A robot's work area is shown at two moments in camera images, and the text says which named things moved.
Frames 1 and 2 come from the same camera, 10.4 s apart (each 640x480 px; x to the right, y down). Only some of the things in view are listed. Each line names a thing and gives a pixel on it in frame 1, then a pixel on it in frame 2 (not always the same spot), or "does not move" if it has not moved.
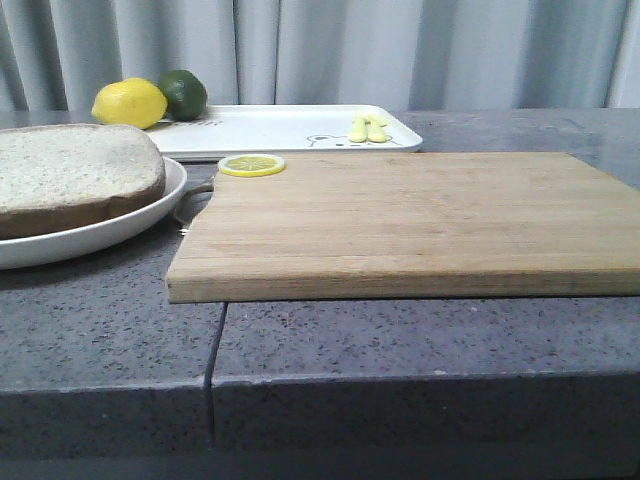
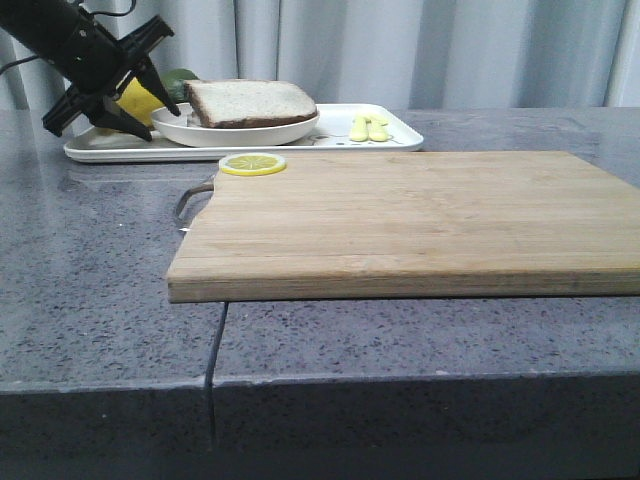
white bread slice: x=53 y=175 -> x=222 y=103
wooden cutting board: x=407 y=226 does not move
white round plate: x=18 y=253 -> x=188 y=128
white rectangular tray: x=254 y=129 does not move
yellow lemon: x=130 y=101 does not move
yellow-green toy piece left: x=358 y=132 does not move
